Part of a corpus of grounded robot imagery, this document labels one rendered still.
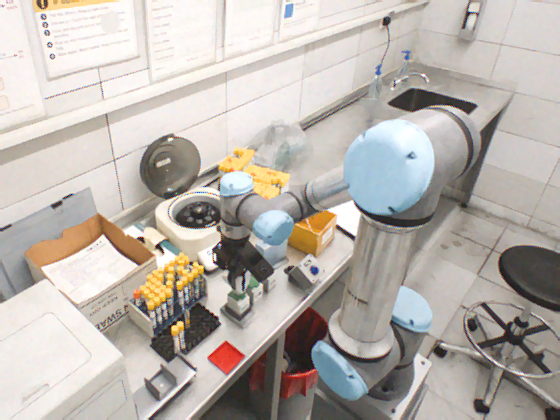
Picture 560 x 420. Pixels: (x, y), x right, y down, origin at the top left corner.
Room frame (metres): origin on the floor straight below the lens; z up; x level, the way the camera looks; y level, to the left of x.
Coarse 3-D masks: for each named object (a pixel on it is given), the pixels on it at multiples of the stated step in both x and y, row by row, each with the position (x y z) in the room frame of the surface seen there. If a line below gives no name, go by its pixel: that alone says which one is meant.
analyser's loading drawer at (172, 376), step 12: (180, 360) 0.63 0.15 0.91; (168, 372) 0.58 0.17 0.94; (180, 372) 0.60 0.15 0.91; (192, 372) 0.60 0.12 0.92; (144, 384) 0.57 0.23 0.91; (156, 384) 0.57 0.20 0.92; (168, 384) 0.57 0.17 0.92; (180, 384) 0.57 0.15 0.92; (144, 396) 0.54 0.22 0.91; (156, 396) 0.54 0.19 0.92; (168, 396) 0.54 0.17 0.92; (144, 408) 0.51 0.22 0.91; (156, 408) 0.51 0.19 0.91
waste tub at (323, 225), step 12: (312, 216) 1.19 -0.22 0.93; (324, 216) 1.17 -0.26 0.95; (336, 216) 1.13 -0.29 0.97; (300, 228) 1.08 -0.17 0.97; (312, 228) 1.18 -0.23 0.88; (324, 228) 1.07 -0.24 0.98; (288, 240) 1.10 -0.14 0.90; (300, 240) 1.07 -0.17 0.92; (312, 240) 1.05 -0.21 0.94; (324, 240) 1.08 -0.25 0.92; (312, 252) 1.05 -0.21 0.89
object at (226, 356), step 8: (224, 344) 0.71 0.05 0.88; (216, 352) 0.68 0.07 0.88; (224, 352) 0.68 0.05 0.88; (232, 352) 0.68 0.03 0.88; (240, 352) 0.68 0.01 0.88; (216, 360) 0.66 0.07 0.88; (224, 360) 0.66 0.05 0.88; (232, 360) 0.66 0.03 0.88; (240, 360) 0.66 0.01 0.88; (224, 368) 0.64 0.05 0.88; (232, 368) 0.64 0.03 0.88
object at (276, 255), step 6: (258, 246) 0.98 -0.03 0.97; (264, 246) 0.98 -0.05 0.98; (270, 246) 0.98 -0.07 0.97; (276, 246) 1.00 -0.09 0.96; (282, 246) 1.02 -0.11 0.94; (264, 252) 0.97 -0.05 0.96; (270, 252) 0.98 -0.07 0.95; (276, 252) 1.00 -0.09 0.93; (282, 252) 1.02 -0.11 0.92; (270, 258) 0.98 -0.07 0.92; (276, 258) 1.00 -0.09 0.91; (282, 258) 1.02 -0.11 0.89; (276, 264) 1.00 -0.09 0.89; (282, 264) 1.00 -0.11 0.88
